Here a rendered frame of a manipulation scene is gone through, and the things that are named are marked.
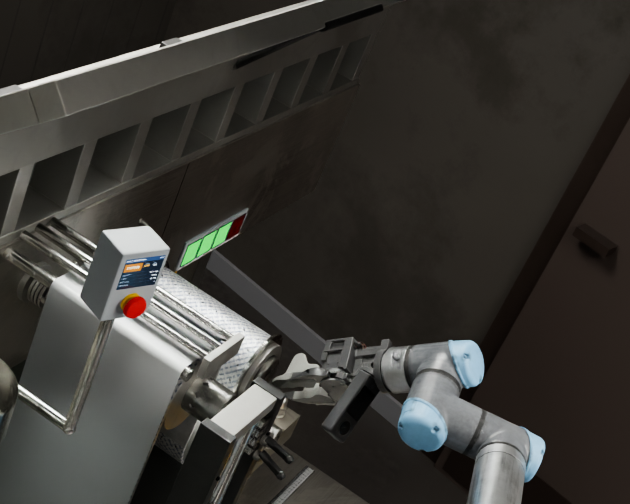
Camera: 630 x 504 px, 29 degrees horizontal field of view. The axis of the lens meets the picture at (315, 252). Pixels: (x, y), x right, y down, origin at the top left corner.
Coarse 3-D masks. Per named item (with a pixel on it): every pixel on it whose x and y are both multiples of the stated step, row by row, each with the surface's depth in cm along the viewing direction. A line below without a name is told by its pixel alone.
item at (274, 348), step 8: (272, 344) 210; (264, 352) 207; (272, 352) 209; (280, 352) 214; (256, 360) 206; (264, 360) 207; (256, 368) 206; (248, 376) 206; (248, 384) 207; (240, 392) 208
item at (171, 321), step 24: (24, 240) 183; (72, 264) 181; (168, 312) 180; (192, 312) 182; (168, 336) 176; (192, 336) 179; (216, 336) 182; (240, 336) 181; (192, 360) 175; (216, 360) 175
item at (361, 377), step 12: (360, 372) 200; (360, 384) 198; (372, 384) 200; (348, 396) 198; (360, 396) 199; (372, 396) 201; (336, 408) 198; (348, 408) 198; (360, 408) 200; (336, 420) 197; (348, 420) 198; (336, 432) 197; (348, 432) 199
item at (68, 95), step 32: (320, 0) 204; (352, 0) 145; (384, 0) 152; (224, 32) 120; (256, 32) 125; (288, 32) 131; (128, 64) 107; (160, 64) 111; (192, 64) 115; (0, 96) 101; (32, 96) 100; (64, 96) 99; (96, 96) 102; (0, 128) 102
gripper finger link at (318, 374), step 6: (294, 372) 205; (300, 372) 205; (306, 372) 203; (312, 372) 202; (318, 372) 202; (324, 372) 202; (294, 378) 204; (300, 378) 204; (306, 378) 203; (312, 378) 203; (318, 378) 202; (324, 378) 202
